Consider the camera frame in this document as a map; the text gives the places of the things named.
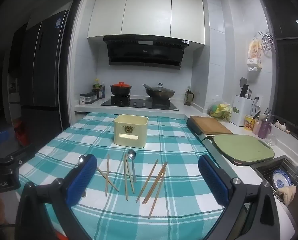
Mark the steel sink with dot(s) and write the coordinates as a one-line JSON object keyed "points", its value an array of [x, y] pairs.
{"points": [[264, 170]]}

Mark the dark water bottle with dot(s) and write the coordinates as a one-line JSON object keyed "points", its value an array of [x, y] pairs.
{"points": [[188, 97]]}

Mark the black wok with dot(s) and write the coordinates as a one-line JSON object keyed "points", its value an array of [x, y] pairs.
{"points": [[161, 94]]}

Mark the garlic bulbs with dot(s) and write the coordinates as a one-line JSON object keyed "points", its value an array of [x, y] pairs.
{"points": [[280, 125]]}

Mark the black range hood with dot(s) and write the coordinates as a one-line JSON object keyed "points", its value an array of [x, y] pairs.
{"points": [[144, 52]]}

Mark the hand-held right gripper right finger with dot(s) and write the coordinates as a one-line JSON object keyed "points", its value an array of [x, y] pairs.
{"points": [[212, 180]]}

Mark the wooden cutting board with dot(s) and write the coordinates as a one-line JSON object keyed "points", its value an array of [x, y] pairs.
{"points": [[210, 125]]}

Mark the teal plaid tablecloth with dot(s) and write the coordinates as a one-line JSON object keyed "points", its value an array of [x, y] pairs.
{"points": [[176, 142]]}

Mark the white wall cabinet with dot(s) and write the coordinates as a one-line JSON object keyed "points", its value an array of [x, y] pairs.
{"points": [[146, 12]]}

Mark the plastic bag of sponges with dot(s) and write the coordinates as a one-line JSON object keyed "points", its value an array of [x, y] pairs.
{"points": [[220, 110]]}

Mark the blue patterned plate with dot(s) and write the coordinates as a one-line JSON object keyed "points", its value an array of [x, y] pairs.
{"points": [[281, 178]]}

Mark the dark refrigerator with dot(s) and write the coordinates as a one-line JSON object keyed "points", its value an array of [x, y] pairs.
{"points": [[46, 67]]}

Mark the metal steamer rack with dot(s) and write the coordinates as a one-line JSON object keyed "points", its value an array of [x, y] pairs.
{"points": [[267, 41]]}

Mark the dark window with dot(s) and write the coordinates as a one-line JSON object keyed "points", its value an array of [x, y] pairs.
{"points": [[289, 67]]}

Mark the metal spoon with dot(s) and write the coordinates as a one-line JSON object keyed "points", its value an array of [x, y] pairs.
{"points": [[131, 155], [81, 159]]}

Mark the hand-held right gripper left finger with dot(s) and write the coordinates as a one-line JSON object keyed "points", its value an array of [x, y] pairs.
{"points": [[81, 177]]}

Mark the clear glass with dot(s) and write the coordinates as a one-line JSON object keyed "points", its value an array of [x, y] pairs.
{"points": [[271, 140]]}

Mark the pink cup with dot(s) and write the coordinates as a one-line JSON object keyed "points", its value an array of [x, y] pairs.
{"points": [[257, 127]]}

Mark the glass wok lid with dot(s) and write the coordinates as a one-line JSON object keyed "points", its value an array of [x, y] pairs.
{"points": [[160, 88]]}

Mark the black clay pot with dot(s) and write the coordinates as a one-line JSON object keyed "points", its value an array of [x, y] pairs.
{"points": [[121, 90]]}

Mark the black spatula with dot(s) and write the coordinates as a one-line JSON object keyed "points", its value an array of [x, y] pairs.
{"points": [[243, 82]]}

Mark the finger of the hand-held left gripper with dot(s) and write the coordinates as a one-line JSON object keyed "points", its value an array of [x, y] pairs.
{"points": [[22, 153]]}

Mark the cream utensil holder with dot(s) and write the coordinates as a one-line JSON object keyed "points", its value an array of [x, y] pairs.
{"points": [[139, 130]]}

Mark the white knife block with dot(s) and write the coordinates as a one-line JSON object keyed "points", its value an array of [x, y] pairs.
{"points": [[243, 110]]}

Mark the dark sauce bottle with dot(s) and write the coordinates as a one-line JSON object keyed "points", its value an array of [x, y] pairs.
{"points": [[102, 91]]}

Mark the black burner grate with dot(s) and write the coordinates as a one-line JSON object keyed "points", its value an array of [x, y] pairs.
{"points": [[120, 99], [160, 102]]}

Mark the white spice jar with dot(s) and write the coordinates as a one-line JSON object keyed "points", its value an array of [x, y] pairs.
{"points": [[82, 100]]}

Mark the purple bottle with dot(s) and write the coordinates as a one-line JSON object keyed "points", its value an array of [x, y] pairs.
{"points": [[264, 130]]}

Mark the yellow food package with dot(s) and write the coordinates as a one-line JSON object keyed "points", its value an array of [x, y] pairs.
{"points": [[255, 55]]}

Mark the green cutting board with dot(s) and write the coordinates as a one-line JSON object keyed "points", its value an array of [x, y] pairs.
{"points": [[241, 147]]}

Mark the red pot lid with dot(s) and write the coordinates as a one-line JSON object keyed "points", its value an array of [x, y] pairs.
{"points": [[121, 84]]}

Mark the black gas stove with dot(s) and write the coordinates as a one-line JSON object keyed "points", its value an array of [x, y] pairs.
{"points": [[139, 103]]}

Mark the yellow printed cup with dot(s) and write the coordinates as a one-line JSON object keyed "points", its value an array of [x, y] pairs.
{"points": [[249, 123]]}

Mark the beige cloth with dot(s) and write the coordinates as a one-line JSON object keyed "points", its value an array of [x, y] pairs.
{"points": [[286, 195]]}

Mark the black knife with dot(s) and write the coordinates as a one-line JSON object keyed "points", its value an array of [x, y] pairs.
{"points": [[245, 91]]}

